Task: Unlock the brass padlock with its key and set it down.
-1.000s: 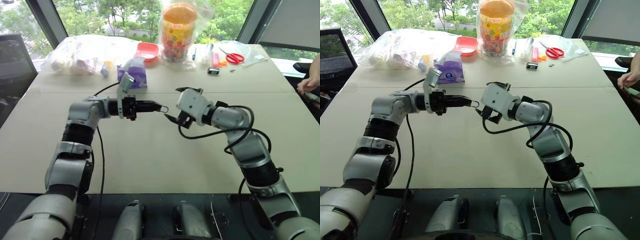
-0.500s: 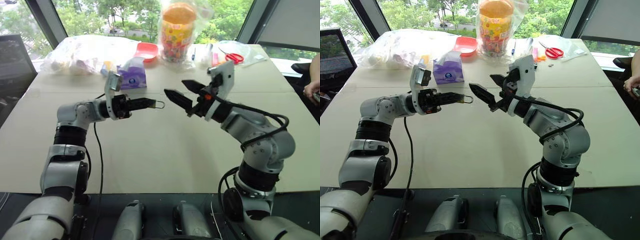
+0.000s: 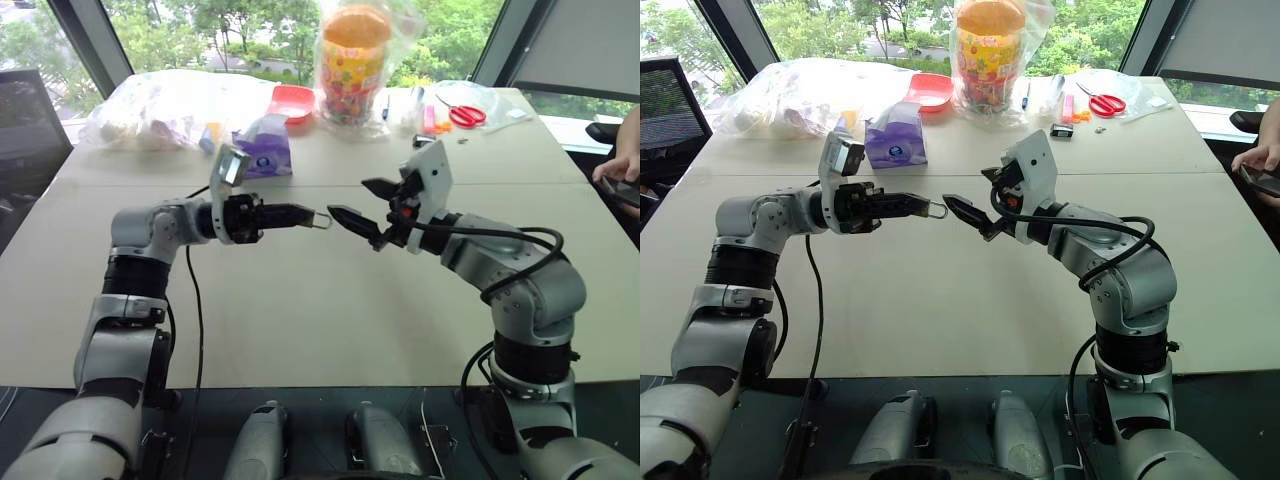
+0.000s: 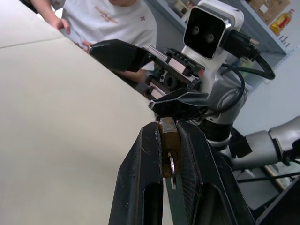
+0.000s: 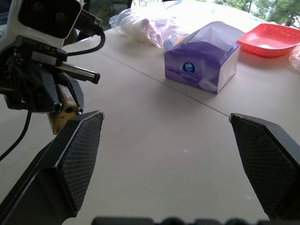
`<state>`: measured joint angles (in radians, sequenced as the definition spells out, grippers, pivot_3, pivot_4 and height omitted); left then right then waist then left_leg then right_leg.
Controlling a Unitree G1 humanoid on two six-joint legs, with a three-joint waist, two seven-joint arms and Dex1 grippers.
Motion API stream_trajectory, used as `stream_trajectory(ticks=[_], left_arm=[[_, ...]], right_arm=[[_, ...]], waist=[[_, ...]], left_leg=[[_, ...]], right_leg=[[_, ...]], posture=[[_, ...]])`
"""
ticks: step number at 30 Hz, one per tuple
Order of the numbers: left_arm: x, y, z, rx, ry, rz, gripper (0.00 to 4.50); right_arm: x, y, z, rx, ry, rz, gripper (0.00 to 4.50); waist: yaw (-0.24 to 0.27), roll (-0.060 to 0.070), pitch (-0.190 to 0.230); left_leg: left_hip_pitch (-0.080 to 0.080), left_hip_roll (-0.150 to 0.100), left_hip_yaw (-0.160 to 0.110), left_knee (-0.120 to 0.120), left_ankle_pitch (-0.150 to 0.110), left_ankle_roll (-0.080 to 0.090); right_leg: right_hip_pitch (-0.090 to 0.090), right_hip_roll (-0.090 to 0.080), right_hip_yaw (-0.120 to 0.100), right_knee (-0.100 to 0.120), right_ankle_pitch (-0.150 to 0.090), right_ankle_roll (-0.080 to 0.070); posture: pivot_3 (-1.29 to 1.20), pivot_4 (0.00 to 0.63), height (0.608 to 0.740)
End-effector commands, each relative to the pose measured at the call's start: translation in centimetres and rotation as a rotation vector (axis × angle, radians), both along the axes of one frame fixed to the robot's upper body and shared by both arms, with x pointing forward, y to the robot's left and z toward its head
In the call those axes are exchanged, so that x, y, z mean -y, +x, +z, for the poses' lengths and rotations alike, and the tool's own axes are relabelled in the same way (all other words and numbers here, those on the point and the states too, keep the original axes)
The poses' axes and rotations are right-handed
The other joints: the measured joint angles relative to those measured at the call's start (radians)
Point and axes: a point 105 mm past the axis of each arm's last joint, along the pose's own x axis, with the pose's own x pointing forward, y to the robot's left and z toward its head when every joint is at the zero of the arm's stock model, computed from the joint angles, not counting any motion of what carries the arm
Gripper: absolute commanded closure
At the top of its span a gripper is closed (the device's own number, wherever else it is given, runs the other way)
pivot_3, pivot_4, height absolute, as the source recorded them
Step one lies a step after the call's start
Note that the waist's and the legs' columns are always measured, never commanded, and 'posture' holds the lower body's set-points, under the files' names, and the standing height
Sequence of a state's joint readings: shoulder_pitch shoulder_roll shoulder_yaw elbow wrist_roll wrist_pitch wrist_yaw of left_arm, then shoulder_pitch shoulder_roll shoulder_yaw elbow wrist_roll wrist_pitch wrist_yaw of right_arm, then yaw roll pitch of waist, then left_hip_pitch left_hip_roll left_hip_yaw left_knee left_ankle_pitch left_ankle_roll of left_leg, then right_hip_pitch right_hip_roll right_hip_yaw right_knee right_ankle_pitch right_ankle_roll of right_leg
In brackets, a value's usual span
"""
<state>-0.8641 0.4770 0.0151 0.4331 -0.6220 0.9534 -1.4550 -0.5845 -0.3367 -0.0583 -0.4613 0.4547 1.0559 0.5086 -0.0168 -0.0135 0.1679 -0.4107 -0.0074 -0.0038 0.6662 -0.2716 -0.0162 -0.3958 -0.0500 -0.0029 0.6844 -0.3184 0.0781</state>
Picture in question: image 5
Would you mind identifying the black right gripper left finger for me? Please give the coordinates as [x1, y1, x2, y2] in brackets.
[0, 110, 105, 225]

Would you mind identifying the red plastic tray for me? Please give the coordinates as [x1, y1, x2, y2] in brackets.
[236, 22, 300, 58]

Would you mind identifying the purple tissue pack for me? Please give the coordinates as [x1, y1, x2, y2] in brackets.
[164, 21, 241, 95]

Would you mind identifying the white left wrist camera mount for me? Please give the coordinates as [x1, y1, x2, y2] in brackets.
[4, 0, 85, 51]

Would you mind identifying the blue white roll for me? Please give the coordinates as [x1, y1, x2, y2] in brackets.
[163, 36, 187, 50]

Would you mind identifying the thin black cable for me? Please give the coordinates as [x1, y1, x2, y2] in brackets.
[0, 109, 32, 162]

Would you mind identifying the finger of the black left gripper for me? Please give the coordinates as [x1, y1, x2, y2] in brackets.
[61, 72, 84, 115]
[41, 69, 63, 113]

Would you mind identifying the small clear plastic bag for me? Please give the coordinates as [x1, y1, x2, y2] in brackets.
[288, 44, 300, 72]

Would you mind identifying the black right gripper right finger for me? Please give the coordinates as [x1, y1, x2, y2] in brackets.
[229, 113, 300, 221]

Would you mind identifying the black camera cable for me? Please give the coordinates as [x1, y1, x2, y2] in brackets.
[67, 8, 106, 57]

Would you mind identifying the large clear plastic bag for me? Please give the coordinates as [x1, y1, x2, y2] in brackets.
[108, 0, 265, 49]

